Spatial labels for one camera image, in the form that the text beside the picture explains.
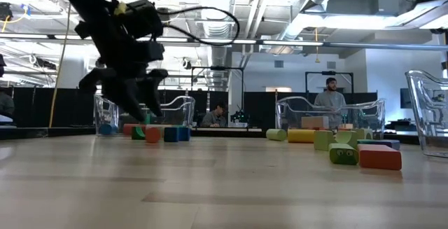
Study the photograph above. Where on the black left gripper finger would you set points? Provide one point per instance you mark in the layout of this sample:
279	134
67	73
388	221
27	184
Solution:
154	92
122	99

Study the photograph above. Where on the natural wood block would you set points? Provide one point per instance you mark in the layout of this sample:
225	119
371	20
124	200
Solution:
315	122
155	125

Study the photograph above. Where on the blue wooden cylinder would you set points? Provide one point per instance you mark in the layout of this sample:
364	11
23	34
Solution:
106	129

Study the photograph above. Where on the small red wooden block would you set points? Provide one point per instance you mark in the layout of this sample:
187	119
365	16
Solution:
153	135

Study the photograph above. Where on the small blue arch block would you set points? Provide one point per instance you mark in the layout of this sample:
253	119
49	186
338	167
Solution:
176	134

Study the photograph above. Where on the lime green wooden cylinder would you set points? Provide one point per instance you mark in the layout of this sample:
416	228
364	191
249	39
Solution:
276	134

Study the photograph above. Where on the yellow wooden cylinder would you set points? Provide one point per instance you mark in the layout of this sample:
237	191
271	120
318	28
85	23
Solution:
301	136

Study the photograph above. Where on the long lime green block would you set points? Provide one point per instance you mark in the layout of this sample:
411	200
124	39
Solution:
343	154

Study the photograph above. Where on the lime green wooden block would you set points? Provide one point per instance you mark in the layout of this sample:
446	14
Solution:
346	138
364	133

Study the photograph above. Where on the long red-orange wooden block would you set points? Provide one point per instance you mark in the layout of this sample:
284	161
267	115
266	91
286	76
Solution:
379	157

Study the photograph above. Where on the clear plastic bin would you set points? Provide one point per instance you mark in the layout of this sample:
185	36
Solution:
430	124
182	113
378	113

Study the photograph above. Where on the small yellow tag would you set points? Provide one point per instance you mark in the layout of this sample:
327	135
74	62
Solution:
120	8

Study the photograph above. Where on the seated person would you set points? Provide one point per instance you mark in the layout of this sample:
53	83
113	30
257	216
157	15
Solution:
213	117

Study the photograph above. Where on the black partition panels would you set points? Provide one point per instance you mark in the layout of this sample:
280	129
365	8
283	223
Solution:
35	106

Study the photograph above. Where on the black device with green light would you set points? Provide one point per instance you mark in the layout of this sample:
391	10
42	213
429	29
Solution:
241	117

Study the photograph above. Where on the long ceiling light strip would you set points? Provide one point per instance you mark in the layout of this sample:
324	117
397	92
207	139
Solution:
290	42

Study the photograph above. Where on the small lime green block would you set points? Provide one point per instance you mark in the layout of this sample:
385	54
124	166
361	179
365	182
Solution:
325	140

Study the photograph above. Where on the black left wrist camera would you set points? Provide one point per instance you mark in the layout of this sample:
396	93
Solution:
141	19

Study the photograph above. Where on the square wall vent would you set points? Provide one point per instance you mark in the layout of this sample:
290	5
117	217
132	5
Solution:
279	64
331	64

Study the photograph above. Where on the black metal gantry frame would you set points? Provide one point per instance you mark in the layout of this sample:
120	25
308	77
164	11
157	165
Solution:
329	72

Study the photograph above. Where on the dark wall screen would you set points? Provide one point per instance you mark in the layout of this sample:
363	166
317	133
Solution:
406	98

